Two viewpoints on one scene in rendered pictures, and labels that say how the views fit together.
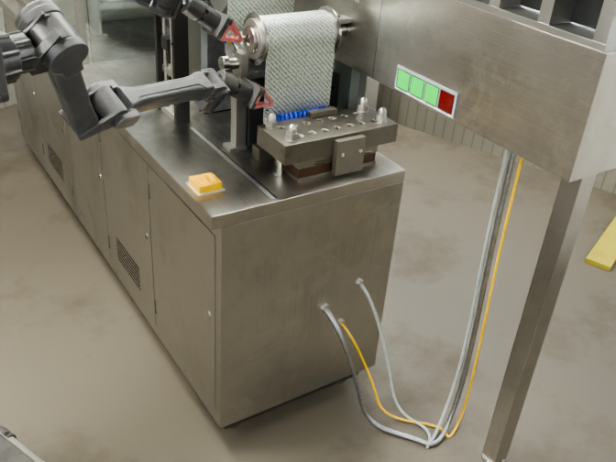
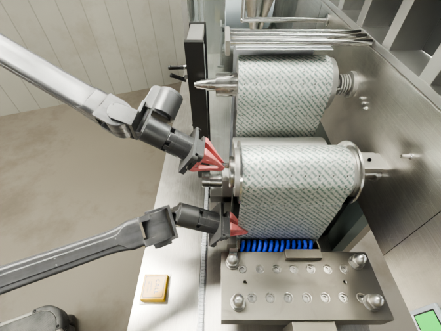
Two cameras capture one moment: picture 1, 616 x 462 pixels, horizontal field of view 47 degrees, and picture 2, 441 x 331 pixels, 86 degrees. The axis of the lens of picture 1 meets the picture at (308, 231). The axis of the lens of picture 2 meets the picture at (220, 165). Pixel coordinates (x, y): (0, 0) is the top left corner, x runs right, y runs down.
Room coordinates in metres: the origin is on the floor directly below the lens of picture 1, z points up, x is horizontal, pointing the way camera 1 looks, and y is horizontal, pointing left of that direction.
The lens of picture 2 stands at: (1.68, 0.02, 1.67)
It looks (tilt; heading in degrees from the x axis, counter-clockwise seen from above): 48 degrees down; 35
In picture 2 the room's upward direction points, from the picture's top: straight up
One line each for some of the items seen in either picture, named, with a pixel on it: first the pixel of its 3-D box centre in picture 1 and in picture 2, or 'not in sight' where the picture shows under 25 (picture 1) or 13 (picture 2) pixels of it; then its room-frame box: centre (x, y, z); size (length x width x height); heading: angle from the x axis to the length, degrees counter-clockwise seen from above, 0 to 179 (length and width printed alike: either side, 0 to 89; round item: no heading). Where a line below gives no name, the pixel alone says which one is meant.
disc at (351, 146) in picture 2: (326, 30); (344, 171); (2.14, -0.01, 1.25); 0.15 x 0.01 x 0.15; 35
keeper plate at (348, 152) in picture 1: (348, 155); (308, 331); (1.88, -0.10, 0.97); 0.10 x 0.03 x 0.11; 125
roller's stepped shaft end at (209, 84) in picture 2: not in sight; (205, 84); (2.16, 0.41, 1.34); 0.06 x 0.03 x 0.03; 125
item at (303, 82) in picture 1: (299, 86); (283, 224); (2.02, 0.06, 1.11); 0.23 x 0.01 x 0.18; 125
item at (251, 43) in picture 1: (251, 39); (233, 171); (1.99, 0.21, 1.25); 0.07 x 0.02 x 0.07; 35
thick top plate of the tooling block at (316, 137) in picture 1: (328, 133); (296, 286); (1.94, -0.04, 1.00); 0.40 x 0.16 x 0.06; 125
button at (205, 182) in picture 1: (205, 182); (155, 287); (1.73, 0.30, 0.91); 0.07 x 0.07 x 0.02; 35
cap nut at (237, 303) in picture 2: (291, 131); (237, 300); (1.82, 0.07, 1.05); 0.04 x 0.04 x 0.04
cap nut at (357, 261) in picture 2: (363, 104); (359, 259); (2.08, -0.14, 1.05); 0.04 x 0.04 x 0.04
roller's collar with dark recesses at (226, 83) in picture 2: not in sight; (226, 84); (2.19, 0.36, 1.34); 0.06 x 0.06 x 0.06; 35
